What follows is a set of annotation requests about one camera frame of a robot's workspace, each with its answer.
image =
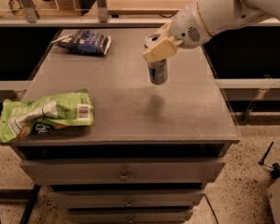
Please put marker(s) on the round metal top drawer knob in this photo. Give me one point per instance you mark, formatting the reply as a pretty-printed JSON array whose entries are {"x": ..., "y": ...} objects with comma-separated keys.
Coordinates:
[{"x": 123, "y": 176}]

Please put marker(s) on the green rice chip bag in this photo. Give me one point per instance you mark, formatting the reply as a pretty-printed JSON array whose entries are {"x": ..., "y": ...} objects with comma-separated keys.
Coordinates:
[{"x": 53, "y": 112}]

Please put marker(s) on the grey drawer cabinet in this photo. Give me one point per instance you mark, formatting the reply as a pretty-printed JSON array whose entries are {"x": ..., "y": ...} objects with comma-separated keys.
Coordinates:
[{"x": 169, "y": 139}]

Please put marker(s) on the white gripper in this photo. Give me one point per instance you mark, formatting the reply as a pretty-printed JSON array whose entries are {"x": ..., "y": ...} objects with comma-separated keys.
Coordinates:
[{"x": 186, "y": 27}]

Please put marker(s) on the silver redbull can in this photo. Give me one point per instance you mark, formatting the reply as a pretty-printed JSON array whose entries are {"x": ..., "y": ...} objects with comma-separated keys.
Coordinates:
[{"x": 157, "y": 70}]

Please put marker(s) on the blue chip bag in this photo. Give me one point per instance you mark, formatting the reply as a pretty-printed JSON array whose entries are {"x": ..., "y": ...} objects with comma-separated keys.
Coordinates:
[{"x": 85, "y": 41}]

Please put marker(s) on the grey metal railing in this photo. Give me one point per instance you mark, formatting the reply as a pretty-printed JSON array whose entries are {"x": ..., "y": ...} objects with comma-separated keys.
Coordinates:
[{"x": 88, "y": 12}]

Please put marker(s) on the round metal middle drawer knob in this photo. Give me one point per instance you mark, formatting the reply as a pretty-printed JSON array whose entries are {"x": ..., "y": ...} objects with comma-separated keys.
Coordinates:
[{"x": 128, "y": 203}]

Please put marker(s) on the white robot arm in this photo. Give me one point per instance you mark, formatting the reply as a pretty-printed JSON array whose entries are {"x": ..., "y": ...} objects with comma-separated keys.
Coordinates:
[{"x": 222, "y": 15}]

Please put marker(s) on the round metal drawer knob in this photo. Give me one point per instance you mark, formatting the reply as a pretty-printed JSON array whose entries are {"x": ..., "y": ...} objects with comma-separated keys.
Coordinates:
[
  {"x": 128, "y": 203},
  {"x": 123, "y": 176}
]

